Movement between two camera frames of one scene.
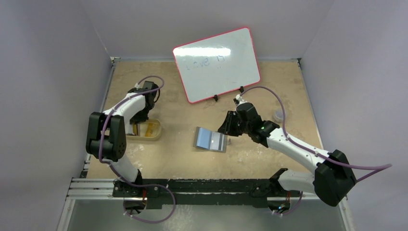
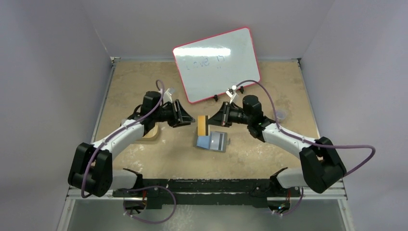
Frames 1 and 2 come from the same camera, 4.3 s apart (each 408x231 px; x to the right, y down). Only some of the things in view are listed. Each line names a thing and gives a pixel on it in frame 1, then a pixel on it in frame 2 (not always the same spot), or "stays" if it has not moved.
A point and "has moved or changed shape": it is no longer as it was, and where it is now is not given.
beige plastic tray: x=149 y=130 stays
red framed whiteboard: x=217 y=64 stays
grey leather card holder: x=210 y=140 stays
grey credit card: x=217 y=141 stays
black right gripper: x=233 y=122 → x=226 y=114
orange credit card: x=149 y=132 has moved or changed shape
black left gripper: x=138 y=119 → x=183 y=118
